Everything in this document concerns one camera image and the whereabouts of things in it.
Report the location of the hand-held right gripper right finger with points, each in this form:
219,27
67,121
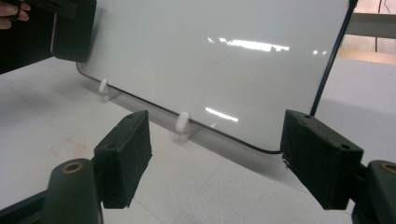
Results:
320,161

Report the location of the black-framed whiteboard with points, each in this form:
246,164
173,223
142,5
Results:
186,71

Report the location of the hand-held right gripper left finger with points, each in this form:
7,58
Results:
124,161

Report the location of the white whiteboard stand foot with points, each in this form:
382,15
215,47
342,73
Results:
103,85
182,123

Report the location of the grey metal rail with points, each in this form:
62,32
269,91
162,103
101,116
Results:
373,26

